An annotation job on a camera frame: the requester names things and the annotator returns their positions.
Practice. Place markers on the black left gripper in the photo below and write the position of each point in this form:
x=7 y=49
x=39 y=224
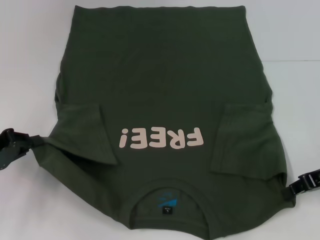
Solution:
x=7 y=147

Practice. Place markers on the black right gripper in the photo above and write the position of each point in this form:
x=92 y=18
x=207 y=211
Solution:
x=315 y=178

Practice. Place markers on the dark green FREE! t-shirt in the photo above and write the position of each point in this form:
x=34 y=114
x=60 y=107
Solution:
x=160 y=75

